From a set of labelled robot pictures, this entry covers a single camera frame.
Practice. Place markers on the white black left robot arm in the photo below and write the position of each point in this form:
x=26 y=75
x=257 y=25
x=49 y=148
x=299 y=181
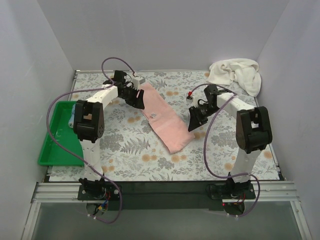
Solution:
x=89 y=126

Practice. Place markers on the aluminium frame rail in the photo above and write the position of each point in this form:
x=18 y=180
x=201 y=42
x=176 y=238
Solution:
x=267 y=191

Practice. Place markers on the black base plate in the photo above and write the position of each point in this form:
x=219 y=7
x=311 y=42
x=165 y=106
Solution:
x=112 y=192
x=222 y=190

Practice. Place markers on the blue rolled towel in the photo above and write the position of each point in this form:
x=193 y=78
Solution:
x=72 y=116

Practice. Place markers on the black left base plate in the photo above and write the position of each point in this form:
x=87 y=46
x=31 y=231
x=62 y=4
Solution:
x=112 y=192

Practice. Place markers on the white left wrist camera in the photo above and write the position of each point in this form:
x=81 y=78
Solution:
x=138 y=80

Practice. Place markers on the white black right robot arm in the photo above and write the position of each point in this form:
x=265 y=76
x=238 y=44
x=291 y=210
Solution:
x=253 y=133

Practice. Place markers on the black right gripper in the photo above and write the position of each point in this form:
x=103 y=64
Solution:
x=198 y=114

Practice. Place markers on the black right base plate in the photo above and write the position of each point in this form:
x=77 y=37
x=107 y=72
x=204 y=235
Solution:
x=222 y=190

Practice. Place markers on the pink towel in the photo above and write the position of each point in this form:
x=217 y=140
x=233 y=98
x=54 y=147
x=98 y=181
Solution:
x=164 y=121

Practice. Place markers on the white crumpled towel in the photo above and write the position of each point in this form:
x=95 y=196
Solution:
x=243 y=71

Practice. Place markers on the green plastic tray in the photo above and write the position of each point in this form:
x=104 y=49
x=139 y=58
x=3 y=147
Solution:
x=53 y=155

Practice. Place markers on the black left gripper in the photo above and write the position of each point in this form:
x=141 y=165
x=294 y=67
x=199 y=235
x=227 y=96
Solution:
x=134 y=96

